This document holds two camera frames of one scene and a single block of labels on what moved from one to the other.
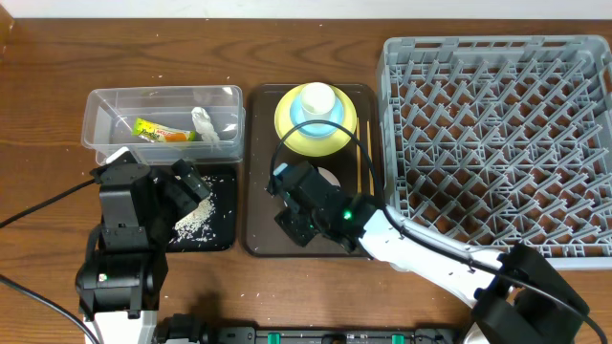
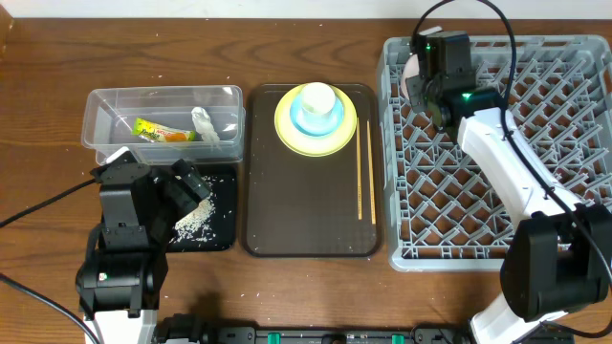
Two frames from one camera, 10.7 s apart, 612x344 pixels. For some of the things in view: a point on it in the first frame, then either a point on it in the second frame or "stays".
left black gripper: x=171 y=187 stays
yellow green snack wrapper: x=157 y=133 stays
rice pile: x=196 y=224 stays
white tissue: x=205 y=127 stays
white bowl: x=329 y=176 -> x=410 y=69
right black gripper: x=289 y=223 -> x=414 y=88
